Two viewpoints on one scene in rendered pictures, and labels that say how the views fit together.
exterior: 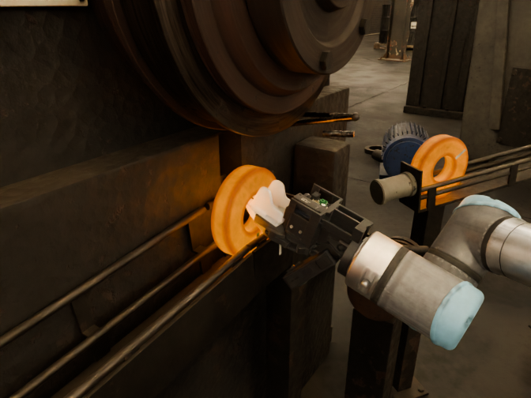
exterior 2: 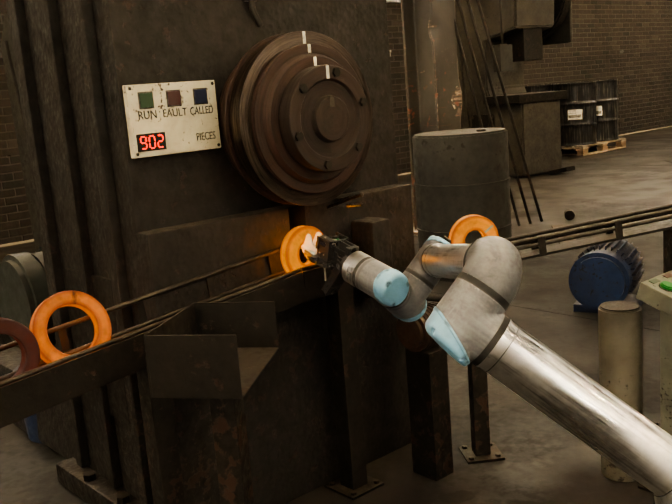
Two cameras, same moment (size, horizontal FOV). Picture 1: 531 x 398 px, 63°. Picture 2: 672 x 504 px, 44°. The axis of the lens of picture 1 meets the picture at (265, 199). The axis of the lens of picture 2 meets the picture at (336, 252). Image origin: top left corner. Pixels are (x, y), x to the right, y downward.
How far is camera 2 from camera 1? 1.69 m
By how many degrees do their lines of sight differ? 19
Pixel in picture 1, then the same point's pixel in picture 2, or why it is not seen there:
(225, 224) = (286, 254)
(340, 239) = (342, 256)
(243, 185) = (298, 233)
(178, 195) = (263, 239)
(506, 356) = not seen: hidden behind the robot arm
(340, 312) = (453, 412)
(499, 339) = not seen: hidden behind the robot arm
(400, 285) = (361, 271)
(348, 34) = (346, 151)
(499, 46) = not seen: outside the picture
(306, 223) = (325, 248)
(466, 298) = (389, 273)
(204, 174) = (279, 230)
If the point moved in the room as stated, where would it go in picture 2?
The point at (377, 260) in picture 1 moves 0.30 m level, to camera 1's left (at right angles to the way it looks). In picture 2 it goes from (353, 261) to (244, 264)
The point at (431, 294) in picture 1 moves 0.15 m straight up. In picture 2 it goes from (373, 273) to (369, 214)
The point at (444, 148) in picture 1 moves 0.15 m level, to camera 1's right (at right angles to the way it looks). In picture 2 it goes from (471, 223) to (521, 221)
